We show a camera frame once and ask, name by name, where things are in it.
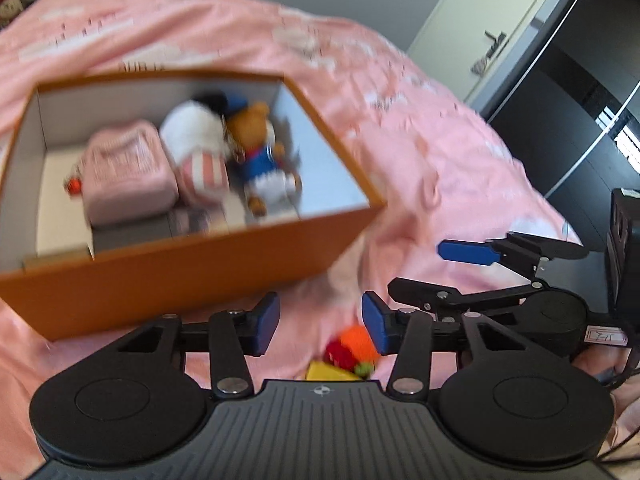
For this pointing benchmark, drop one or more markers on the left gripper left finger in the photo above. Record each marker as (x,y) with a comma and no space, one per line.
(234,335)

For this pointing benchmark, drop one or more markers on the orange cardboard storage box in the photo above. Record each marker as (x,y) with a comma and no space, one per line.
(65,278)

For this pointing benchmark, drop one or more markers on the pink mini backpack pouch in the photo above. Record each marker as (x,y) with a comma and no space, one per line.
(123,175)

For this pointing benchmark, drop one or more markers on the dark grey square box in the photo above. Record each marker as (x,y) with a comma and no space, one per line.
(132,233)

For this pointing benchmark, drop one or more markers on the pink patterned duvet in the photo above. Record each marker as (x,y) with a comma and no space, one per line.
(444,172)

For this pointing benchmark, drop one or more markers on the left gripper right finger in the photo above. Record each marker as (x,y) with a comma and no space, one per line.
(406,334)

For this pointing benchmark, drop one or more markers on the bear plush blue hat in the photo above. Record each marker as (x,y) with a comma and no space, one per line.
(260,159)

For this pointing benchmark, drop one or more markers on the brown cardboard small box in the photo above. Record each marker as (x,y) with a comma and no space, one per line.
(39,261)

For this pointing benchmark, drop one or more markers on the yellow object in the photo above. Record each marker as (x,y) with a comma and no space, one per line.
(319,371)

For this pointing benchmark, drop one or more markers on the white striped plush toy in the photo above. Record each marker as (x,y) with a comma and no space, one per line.
(193,139)

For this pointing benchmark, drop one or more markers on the orange red plush toy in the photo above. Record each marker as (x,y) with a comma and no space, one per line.
(354,351)

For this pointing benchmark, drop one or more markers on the white wardrobe door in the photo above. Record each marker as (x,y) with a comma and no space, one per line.
(463,42)

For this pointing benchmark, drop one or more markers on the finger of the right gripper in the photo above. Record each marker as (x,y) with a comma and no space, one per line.
(518,252)
(445,301)

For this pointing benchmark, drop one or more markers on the grey photo card box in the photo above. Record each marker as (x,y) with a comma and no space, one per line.
(192,220)

